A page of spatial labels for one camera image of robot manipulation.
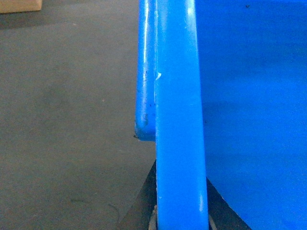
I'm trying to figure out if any large blue plastic crate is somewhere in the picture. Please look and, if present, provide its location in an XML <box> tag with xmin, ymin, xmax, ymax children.
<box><xmin>135</xmin><ymin>0</ymin><xmax>307</xmax><ymax>230</ymax></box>

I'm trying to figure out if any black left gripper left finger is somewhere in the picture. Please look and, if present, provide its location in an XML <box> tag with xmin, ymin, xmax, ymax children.
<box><xmin>117</xmin><ymin>163</ymin><xmax>157</xmax><ymax>230</ymax></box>

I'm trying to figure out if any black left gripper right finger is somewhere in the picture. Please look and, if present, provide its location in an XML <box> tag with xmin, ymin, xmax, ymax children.
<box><xmin>206</xmin><ymin>178</ymin><xmax>251</xmax><ymax>230</ymax></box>

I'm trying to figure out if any brown cardboard box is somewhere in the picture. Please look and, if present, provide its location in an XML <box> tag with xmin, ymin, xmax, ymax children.
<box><xmin>0</xmin><ymin>0</ymin><xmax>42</xmax><ymax>13</ymax></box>

